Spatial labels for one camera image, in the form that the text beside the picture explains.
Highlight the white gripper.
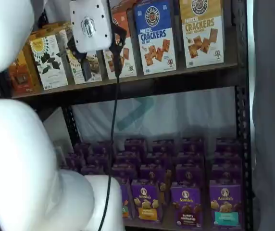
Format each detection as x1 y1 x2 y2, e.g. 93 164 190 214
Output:
66 0 128 82

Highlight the white box with cracker picture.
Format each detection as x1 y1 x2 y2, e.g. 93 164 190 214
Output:
59 28 102 85

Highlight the orange pretzel crackers box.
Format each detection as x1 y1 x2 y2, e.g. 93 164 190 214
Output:
102 4 138 80

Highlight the white box with dark crackers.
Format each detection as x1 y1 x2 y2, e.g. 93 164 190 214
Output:
28 31 69 90

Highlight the blue pretzel crackers box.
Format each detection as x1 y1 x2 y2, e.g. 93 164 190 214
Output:
134 0 177 76

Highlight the orange brown snack box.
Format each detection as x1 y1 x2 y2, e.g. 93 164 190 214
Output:
7 45 43 97

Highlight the purple Annie's snack box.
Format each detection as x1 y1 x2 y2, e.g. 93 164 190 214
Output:
181 137 203 154
213 151 242 167
80 165 104 176
86 154 110 168
215 137 240 154
124 138 147 154
151 139 175 154
211 165 243 186
146 152 171 167
91 141 114 156
175 164 206 187
66 154 85 169
74 143 92 157
111 164 138 180
115 151 142 167
178 151 205 166

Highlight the tan pretzel crackers box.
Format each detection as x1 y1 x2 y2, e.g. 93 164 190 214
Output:
178 0 225 69

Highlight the purple Annie's box orange patch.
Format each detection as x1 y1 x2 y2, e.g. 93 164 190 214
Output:
131 179 164 223
139 164 167 181

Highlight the purple Annie's box green patch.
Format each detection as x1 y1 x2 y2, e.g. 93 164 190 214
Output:
120 182 133 220

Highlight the purple Annie's box brown patch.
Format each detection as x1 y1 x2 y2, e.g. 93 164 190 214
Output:
171 184 203 229

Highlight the purple Annie's box teal patch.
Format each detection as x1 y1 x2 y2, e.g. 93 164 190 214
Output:
209 184 243 229

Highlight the dark metal shelving unit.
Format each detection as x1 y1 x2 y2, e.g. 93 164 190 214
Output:
0 0 253 231

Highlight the white flat panel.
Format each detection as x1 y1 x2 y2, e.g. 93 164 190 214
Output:
42 107 75 167

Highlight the white plastic sheet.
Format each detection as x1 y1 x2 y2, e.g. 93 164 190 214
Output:
71 86 237 145

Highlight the grey curtain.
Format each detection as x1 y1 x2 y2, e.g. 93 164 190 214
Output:
247 0 275 231

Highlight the black cable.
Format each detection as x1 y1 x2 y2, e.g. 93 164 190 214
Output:
98 0 120 231

